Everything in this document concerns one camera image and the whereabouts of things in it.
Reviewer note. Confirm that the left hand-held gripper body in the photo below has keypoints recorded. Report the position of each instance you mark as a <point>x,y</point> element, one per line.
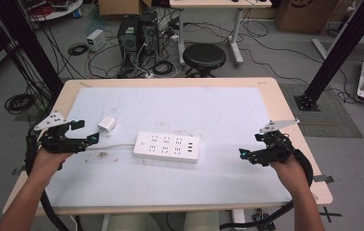
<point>61,142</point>

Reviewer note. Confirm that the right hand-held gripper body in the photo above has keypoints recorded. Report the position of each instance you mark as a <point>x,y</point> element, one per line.
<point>276,150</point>

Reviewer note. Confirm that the white charger adapter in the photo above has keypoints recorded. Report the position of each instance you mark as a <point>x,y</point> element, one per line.
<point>107,124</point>

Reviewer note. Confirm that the person's left hand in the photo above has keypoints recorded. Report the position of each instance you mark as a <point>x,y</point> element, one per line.
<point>46,165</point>

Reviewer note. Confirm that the person's right hand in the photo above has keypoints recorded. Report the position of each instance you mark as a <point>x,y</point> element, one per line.
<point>291,174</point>

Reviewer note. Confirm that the wooden table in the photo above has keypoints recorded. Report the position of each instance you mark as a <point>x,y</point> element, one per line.
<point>279,96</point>

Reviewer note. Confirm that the grey tape strip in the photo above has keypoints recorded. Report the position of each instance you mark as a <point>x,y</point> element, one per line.
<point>323,178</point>

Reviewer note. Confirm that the grey floor mat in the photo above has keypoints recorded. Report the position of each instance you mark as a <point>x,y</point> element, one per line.
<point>334,122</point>

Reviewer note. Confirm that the white table leg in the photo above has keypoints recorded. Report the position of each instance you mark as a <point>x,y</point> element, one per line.
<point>238,219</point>

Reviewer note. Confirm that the small circuit board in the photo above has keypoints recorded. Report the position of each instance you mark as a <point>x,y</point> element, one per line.
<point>263,221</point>

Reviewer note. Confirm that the light blue table mat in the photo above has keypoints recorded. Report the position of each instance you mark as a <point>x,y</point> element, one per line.
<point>176,183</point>

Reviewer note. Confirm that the white power strip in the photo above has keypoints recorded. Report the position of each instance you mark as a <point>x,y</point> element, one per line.
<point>167,147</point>

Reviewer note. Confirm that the white power supply box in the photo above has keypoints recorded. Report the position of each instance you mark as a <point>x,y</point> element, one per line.
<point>96,40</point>

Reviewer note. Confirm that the black round stool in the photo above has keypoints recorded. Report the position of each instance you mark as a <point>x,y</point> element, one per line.
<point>204,56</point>

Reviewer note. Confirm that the black computer tower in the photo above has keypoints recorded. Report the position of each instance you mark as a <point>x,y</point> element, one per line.
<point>128,38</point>
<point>149,32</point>

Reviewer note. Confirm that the round white table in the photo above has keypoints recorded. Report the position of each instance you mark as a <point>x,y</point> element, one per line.
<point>58,11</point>

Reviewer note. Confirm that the large cardboard box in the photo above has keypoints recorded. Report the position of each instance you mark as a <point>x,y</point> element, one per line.
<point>305,14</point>

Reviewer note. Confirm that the white desk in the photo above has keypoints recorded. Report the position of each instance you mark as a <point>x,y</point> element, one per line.
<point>218,3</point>

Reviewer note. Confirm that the black aluminium post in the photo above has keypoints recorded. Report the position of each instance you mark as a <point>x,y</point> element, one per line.
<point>337,54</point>
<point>31,45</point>

